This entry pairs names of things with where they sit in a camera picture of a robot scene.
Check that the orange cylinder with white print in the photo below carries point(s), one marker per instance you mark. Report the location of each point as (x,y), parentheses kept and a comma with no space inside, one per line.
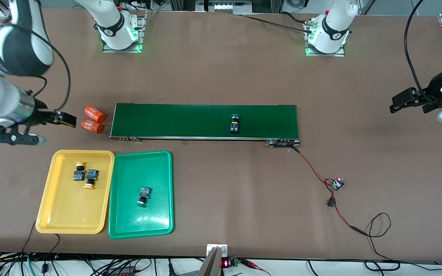
(92,126)
(95,114)

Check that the silver rack with light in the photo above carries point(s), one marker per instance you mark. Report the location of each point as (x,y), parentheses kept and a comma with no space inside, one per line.
(225,7)

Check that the yellow plastic tray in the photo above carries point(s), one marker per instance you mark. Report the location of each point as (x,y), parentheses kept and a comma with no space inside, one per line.
(63,207)

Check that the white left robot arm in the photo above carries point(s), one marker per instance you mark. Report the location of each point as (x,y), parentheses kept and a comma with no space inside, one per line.
(336,23)

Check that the small green controller board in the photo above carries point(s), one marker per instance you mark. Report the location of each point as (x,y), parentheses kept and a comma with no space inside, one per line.
(337,184)

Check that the red digit display module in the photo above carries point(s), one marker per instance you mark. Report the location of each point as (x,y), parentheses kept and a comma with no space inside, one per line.
(225,263)

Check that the green conveyor belt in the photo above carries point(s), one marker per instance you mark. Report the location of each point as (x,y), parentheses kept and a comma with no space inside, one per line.
(167,120)

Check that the green mushroom push button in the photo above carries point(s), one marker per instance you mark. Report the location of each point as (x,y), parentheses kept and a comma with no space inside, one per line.
(235,123)
(143,196)

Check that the grey metal mount bar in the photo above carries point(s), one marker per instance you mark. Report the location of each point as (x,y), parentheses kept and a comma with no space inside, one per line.
(210,266)

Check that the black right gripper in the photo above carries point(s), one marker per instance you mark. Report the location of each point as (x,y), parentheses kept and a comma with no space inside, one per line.
(41,115)

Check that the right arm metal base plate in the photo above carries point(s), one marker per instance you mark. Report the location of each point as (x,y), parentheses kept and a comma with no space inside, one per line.
(141,30)

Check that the yellow mushroom push button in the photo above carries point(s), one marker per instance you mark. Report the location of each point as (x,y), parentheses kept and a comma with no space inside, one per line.
(78,174)
(90,179)

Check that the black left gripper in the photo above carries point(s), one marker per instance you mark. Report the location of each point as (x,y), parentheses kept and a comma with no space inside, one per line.
(434,96)

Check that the red clip lead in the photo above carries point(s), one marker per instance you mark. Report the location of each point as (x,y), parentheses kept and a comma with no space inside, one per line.
(253,264)

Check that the green plastic tray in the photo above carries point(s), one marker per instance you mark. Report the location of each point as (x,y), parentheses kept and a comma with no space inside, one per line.
(155,218)

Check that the silver bracket plate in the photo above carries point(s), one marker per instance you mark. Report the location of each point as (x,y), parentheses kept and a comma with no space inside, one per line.
(224,251)

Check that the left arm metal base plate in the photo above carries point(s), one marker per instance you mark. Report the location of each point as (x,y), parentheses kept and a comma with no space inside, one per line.
(336,55)

